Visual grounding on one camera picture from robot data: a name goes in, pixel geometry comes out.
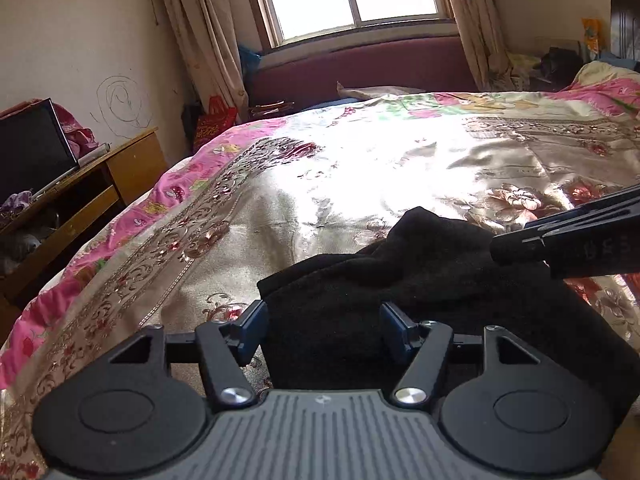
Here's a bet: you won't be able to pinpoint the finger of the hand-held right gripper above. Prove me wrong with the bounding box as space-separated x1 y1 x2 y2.
489 232 551 267
522 187 640 236

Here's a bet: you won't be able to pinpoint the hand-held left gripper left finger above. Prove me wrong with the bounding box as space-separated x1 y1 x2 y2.
109 300 268 408

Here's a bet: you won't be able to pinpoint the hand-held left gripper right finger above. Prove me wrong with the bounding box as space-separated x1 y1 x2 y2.
378 301 543 407

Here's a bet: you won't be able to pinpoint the black pants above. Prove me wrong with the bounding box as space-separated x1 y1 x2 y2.
256 206 640 431

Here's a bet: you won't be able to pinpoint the black bag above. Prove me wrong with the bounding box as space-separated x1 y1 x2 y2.
541 47 592 84

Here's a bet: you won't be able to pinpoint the cream patterned cloth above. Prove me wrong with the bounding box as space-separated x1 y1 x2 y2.
506 51 544 89

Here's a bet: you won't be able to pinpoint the light blue cloth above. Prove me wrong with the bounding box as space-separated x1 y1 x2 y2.
599 50 640 72

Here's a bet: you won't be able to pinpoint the floral satin blanket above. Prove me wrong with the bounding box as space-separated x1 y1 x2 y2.
0 62 640 480

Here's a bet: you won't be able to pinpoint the yellow snack packet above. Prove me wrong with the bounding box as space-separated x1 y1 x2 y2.
581 17 604 54

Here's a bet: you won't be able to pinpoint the dark wooden headboard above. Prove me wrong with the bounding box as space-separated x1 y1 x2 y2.
611 0 640 61

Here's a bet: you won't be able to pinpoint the cream pillow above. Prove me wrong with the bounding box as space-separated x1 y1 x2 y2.
336 81 427 102

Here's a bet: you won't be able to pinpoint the wooden desk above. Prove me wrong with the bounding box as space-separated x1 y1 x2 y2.
0 127 168 346

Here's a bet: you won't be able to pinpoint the red gift bag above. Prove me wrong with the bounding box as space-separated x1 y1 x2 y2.
192 96 239 154

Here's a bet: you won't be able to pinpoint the maroon padded bench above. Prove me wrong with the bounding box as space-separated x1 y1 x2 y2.
248 35 478 111

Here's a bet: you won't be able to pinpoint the silver flat device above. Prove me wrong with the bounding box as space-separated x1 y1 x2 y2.
30 142 112 198

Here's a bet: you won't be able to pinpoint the grey soft toy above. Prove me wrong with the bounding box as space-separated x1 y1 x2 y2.
0 232 43 276

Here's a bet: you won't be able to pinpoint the pink cloth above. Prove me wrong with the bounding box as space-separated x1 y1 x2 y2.
50 101 100 158

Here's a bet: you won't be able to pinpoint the purple cloth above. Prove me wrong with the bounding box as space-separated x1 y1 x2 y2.
0 190 36 217

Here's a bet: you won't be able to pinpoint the blue plastic bag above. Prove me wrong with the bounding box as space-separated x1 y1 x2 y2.
237 45 263 79

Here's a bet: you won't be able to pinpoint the black monitor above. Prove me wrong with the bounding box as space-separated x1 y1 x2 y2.
0 98 81 203

